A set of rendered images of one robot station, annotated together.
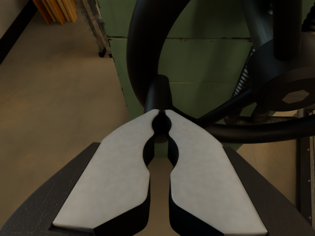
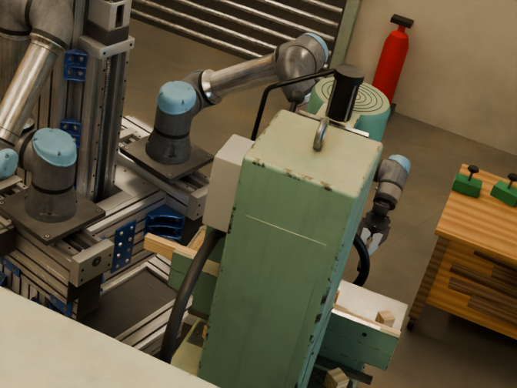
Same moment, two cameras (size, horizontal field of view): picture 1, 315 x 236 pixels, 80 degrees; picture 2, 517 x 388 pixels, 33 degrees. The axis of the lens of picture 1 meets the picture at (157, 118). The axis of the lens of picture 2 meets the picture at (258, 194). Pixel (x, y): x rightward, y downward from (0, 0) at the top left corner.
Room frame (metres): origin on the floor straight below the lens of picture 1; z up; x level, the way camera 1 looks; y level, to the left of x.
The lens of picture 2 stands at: (2.14, -0.03, 2.33)
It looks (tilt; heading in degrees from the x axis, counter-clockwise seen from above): 34 degrees down; 189
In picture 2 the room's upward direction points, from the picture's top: 13 degrees clockwise
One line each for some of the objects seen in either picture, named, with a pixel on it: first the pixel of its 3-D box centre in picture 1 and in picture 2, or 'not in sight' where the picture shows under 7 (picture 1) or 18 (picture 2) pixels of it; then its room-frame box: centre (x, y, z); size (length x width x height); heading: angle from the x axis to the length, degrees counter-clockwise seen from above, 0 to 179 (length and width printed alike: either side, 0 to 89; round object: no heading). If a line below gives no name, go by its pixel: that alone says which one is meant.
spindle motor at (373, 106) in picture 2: not in sight; (335, 155); (0.46, -0.14, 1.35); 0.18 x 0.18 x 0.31
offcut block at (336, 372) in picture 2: not in sight; (336, 381); (0.59, 0.02, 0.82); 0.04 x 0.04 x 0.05; 50
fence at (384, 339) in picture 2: not in sight; (281, 300); (0.49, -0.17, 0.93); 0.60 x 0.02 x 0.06; 87
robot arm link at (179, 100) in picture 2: not in sight; (176, 106); (-0.17, -0.71, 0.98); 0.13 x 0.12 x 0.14; 173
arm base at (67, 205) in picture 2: not in sight; (51, 192); (0.30, -0.89, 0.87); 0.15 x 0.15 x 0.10
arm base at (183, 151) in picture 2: not in sight; (170, 138); (-0.16, -0.71, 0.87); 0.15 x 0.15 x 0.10
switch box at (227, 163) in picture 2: not in sight; (231, 183); (0.77, -0.30, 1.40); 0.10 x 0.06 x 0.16; 177
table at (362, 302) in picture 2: not in sight; (294, 284); (0.35, -0.16, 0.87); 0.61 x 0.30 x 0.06; 87
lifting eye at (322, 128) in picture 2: not in sight; (320, 134); (0.75, -0.16, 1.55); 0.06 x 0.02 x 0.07; 177
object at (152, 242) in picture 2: not in sight; (243, 277); (0.45, -0.28, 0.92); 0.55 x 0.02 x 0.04; 87
